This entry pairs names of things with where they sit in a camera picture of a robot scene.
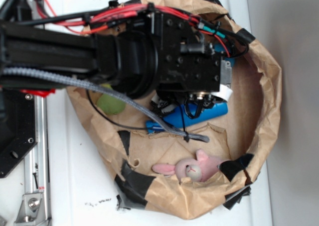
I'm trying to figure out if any grey braided cable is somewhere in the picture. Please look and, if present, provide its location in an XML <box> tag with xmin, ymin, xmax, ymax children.
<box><xmin>2</xmin><ymin>67</ymin><xmax>210</xmax><ymax>143</ymax></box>

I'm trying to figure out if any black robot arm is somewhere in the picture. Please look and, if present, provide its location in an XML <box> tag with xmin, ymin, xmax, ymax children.
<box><xmin>0</xmin><ymin>11</ymin><xmax>232</xmax><ymax>99</ymax></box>

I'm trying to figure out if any red wire bundle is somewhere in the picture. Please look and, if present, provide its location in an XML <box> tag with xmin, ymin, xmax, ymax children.
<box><xmin>9</xmin><ymin>0</ymin><xmax>231</xmax><ymax>57</ymax></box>

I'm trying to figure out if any aluminium extrusion rail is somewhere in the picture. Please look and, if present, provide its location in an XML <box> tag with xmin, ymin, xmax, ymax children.
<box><xmin>14</xmin><ymin>97</ymin><xmax>52</xmax><ymax>226</ymax></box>

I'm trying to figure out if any brown paper bag nest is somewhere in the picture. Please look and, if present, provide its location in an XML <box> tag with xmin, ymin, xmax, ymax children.
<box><xmin>67</xmin><ymin>0</ymin><xmax>282</xmax><ymax>220</ymax></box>

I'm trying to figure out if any green fuzzy ball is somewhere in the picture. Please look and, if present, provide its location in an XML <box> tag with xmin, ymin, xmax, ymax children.
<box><xmin>96</xmin><ymin>94</ymin><xmax>126</xmax><ymax>115</ymax></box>

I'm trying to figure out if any blue toy microphone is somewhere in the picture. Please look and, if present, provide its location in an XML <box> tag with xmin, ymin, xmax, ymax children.
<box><xmin>146</xmin><ymin>103</ymin><xmax>228</xmax><ymax>133</ymax></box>

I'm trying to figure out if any pink plush bunny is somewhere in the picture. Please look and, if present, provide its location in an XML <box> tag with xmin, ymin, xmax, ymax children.
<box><xmin>152</xmin><ymin>149</ymin><xmax>225</xmax><ymax>182</ymax></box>

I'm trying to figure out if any thin black cable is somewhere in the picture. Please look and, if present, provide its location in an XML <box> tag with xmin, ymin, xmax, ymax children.
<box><xmin>86</xmin><ymin>89</ymin><xmax>150</xmax><ymax>131</ymax></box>

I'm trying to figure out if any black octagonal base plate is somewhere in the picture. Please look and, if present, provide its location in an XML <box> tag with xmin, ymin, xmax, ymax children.
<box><xmin>0</xmin><ymin>89</ymin><xmax>36</xmax><ymax>178</ymax></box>

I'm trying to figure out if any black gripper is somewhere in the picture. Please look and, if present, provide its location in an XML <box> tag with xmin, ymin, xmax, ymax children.
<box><xmin>152</xmin><ymin>13</ymin><xmax>233</xmax><ymax>104</ymax></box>

